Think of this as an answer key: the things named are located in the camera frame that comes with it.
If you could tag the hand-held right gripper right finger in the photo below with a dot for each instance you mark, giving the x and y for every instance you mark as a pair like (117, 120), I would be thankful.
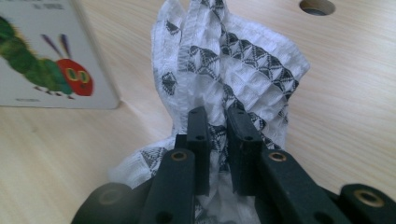
(249, 161)

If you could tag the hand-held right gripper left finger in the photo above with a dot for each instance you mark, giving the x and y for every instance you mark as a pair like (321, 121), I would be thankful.
(186, 174)

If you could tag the white black patterned cloth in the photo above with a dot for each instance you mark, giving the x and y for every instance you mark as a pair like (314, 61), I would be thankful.
(236, 71)

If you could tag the white caterpillar picture book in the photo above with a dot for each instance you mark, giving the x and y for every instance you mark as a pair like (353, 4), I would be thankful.
(46, 62)

